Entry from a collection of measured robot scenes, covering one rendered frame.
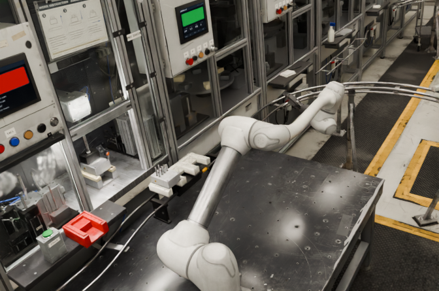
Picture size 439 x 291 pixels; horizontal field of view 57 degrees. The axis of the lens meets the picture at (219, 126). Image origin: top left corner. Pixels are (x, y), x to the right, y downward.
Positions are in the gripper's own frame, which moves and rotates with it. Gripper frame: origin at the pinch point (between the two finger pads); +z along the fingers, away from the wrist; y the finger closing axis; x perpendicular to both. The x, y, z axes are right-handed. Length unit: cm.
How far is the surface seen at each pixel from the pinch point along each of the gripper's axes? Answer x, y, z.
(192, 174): -73, -24, -16
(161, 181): -85, -41, -21
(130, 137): -84, -51, 13
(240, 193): -61, 1, -28
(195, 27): -14, -67, 25
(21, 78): -82, -128, -25
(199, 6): -4, -72, 29
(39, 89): -83, -119, -21
